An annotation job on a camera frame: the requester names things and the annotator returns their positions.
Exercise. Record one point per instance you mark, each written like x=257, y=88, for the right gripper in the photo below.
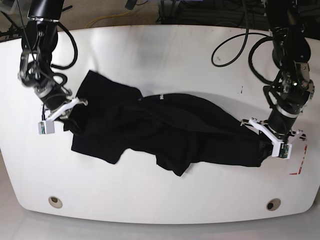
x=59, y=107

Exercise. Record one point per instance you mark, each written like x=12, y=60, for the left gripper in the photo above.
x=276, y=129

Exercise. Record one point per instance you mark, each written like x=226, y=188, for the black T-shirt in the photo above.
x=178, y=129

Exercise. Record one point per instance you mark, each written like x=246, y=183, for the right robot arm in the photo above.
x=39, y=40

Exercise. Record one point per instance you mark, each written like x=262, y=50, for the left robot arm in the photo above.
x=292, y=87

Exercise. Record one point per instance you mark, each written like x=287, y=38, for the red tape marking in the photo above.
x=297, y=159

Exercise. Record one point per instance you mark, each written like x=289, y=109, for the right table grommet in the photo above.
x=273, y=204

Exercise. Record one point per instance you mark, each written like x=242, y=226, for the table grommet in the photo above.
x=273, y=204
x=55, y=202

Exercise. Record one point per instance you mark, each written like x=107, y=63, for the left table grommet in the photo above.
x=55, y=202

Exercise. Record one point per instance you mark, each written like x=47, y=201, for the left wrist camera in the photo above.
x=281, y=150

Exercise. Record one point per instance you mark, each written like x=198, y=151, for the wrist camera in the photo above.
x=46, y=127
x=281, y=150

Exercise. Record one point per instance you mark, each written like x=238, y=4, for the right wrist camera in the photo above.
x=46, y=127

